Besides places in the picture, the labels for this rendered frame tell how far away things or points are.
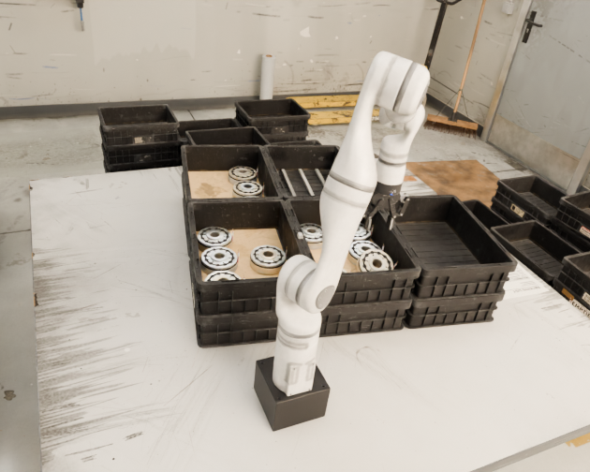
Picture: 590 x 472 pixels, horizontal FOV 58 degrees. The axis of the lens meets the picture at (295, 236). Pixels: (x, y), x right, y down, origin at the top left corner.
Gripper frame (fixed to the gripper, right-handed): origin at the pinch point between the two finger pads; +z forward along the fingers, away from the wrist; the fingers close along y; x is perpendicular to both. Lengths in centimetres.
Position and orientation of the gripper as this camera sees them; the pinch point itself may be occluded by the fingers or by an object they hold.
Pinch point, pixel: (378, 224)
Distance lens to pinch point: 145.4
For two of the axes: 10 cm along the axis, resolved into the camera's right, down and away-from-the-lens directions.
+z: -0.8, 8.2, 5.6
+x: -1.9, -5.7, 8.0
